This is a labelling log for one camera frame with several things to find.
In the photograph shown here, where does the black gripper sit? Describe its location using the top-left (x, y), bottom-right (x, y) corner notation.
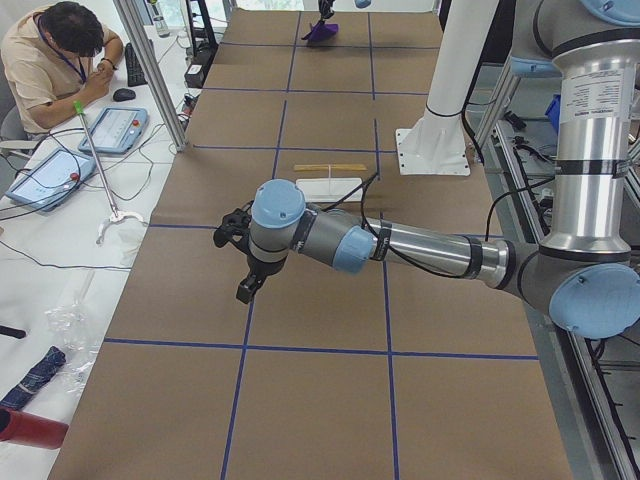
top-left (236, 251), bottom-right (286, 303)
top-left (318, 0), bottom-right (334, 18)

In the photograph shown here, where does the purple towel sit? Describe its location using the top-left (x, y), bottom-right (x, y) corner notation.
top-left (302, 21), bottom-right (339, 45)

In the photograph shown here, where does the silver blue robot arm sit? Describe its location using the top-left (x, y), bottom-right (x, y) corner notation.
top-left (213, 1), bottom-right (639, 340)

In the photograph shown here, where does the white towel rack base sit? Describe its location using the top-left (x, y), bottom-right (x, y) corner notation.
top-left (295, 177), bottom-right (362, 203)

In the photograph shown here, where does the wooden rack rod left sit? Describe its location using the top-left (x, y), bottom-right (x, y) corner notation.
top-left (293, 163), bottom-right (367, 172)

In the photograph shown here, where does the reacher grabber stick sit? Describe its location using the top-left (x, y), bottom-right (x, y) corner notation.
top-left (73, 101), bottom-right (145, 245)

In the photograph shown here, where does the crumpled clear plastic bag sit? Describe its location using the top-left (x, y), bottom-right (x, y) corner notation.
top-left (45, 270), bottom-right (102, 397)

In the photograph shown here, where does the black keyboard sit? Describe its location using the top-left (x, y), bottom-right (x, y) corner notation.
top-left (124, 43), bottom-right (147, 87)

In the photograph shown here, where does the blue teach pendant upper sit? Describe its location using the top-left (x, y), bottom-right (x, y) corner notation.
top-left (88, 106), bottom-right (149, 155)

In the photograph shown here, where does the blue teach pendant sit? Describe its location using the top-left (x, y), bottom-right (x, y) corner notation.
top-left (5, 148), bottom-right (96, 211)
top-left (88, 106), bottom-right (149, 155)

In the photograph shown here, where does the black computer mouse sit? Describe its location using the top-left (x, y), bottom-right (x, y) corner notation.
top-left (112, 88), bottom-right (136, 102)

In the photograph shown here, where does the blue teach pendant lower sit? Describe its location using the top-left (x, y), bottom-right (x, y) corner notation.
top-left (5, 148), bottom-right (96, 211)

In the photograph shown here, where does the folded dark blue umbrella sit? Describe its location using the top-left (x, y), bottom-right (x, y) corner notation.
top-left (1, 346), bottom-right (66, 411)

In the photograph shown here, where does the blue plastic bin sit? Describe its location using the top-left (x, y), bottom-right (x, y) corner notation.
top-left (545, 94), bottom-right (561, 134)

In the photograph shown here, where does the red cylinder bottle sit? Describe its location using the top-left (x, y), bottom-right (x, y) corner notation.
top-left (1, 408), bottom-right (69, 450)

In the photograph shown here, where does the seated person beige shirt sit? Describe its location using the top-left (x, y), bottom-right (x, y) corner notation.
top-left (1, 1), bottom-right (124, 137)

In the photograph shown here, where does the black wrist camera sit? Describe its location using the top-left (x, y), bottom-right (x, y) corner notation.
top-left (213, 208), bottom-right (251, 253)

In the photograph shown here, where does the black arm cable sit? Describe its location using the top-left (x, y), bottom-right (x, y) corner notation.
top-left (327, 169), bottom-right (496, 281)

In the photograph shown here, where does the aluminium frame post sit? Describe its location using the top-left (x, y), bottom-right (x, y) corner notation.
top-left (113, 0), bottom-right (187, 152)

